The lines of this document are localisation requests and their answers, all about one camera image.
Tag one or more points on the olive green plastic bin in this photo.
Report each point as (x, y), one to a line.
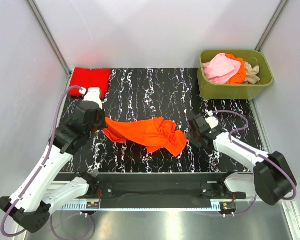
(212, 91)

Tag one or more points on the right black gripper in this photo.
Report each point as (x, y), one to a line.
(190, 137)

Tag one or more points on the pink t shirt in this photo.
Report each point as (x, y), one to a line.
(221, 69)

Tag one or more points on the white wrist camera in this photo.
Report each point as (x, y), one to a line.
(211, 120)
(92, 94)

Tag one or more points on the beige t shirt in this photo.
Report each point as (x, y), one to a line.
(251, 74)

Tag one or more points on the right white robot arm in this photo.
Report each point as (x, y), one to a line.
(270, 178)

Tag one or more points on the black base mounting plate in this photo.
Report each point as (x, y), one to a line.
(160, 191)

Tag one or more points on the orange t shirt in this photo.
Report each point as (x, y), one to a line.
(240, 77)
(154, 134)

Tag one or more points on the folded red t shirt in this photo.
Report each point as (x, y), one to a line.
(91, 78)

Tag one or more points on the black marble pattern mat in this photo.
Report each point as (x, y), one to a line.
(136, 94)

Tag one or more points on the left aluminium corner post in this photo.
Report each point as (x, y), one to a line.
(36, 12)

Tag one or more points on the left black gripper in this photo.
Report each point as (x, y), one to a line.
(103, 125)

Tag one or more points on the aluminium corner post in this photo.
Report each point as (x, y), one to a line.
(280, 9)
(36, 12)

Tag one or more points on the orange t shirt in bin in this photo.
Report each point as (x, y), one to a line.
(240, 77)

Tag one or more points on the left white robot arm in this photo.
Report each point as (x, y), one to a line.
(31, 205)

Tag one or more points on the right aluminium corner post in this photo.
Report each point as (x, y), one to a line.
(280, 9)

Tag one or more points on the aluminium rail frame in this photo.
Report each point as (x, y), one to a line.
(93, 206)

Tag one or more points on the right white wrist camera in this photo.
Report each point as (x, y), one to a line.
(211, 120)

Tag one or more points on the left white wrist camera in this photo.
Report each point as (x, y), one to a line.
(92, 94)

